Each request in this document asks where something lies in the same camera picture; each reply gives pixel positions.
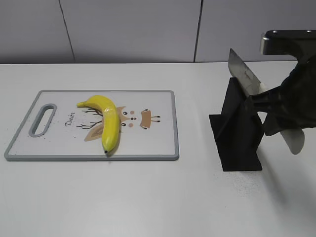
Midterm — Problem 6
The black knife stand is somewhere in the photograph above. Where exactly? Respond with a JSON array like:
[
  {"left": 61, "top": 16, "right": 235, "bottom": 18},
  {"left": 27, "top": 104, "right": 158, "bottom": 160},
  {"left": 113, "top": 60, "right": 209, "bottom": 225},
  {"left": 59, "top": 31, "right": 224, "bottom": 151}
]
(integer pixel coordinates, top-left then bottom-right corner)
[{"left": 209, "top": 78, "right": 264, "bottom": 171}]

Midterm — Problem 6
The yellow plastic banana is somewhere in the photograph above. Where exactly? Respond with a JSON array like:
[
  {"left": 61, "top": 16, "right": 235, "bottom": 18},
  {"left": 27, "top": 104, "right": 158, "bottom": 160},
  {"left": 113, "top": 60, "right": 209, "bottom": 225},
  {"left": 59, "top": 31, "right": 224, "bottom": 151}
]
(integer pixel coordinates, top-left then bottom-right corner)
[{"left": 77, "top": 95, "right": 120, "bottom": 154}]

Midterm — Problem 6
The knife with white handle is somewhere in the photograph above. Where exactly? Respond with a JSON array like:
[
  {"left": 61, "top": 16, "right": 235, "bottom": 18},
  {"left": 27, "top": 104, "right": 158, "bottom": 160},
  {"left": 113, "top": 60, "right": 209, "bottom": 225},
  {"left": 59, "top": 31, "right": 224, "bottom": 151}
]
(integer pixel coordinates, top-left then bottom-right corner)
[{"left": 228, "top": 48, "right": 305, "bottom": 155}]

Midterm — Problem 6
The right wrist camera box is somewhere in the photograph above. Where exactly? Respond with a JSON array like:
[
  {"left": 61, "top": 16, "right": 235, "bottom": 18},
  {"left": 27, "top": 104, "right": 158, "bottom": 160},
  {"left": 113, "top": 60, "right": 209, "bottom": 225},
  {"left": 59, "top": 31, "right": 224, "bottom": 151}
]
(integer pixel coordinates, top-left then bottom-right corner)
[{"left": 260, "top": 30, "right": 316, "bottom": 63}]

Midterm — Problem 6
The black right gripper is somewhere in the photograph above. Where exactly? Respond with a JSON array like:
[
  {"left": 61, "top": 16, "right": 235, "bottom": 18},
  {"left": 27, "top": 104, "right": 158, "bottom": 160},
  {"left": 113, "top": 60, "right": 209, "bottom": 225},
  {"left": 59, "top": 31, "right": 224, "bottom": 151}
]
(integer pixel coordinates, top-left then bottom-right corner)
[{"left": 245, "top": 59, "right": 316, "bottom": 136}]

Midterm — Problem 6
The white cutting board grey rim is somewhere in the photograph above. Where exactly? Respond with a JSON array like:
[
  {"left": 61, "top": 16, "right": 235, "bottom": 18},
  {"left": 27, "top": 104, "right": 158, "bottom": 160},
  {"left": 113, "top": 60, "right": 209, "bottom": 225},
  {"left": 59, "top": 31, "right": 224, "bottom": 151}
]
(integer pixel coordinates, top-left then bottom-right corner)
[{"left": 4, "top": 90, "right": 179, "bottom": 161}]

